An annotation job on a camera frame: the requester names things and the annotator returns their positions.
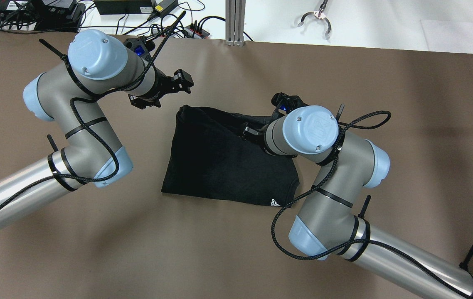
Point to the reacher grabber tool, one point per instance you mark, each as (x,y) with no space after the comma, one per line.
(320,16)

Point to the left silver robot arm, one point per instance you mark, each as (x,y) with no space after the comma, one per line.
(95,65)

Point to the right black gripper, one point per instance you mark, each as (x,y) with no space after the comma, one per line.
(259,136)

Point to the aluminium frame post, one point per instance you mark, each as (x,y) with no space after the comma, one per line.
(234,22)

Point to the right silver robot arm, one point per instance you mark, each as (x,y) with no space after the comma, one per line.
(325,224)

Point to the orange black usb hub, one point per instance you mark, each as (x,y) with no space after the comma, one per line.
(178,32)

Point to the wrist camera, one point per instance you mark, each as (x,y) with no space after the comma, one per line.
(141,45)
(285,104)

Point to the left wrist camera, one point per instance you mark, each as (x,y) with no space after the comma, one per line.
(141,45)

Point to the black power adapter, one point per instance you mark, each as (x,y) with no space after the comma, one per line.
(162,8)

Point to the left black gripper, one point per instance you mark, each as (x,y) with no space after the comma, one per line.
(160,82)

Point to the black graphic t-shirt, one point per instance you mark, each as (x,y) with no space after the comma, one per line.
(209,159)

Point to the black network switch box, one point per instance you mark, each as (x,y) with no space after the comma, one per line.
(124,7)

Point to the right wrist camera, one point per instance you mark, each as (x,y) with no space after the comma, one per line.
(285,104)

